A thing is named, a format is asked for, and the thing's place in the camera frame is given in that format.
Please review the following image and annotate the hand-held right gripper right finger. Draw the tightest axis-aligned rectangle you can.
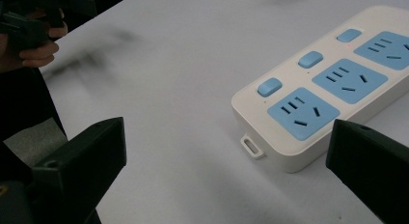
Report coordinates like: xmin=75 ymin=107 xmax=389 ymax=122
xmin=325 ymin=118 xmax=409 ymax=224

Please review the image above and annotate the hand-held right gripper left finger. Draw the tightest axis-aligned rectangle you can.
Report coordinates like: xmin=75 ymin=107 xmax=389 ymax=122
xmin=31 ymin=116 xmax=127 ymax=224

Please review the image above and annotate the white and blue power strip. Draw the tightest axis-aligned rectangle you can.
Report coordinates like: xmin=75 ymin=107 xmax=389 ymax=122
xmin=231 ymin=5 xmax=409 ymax=174

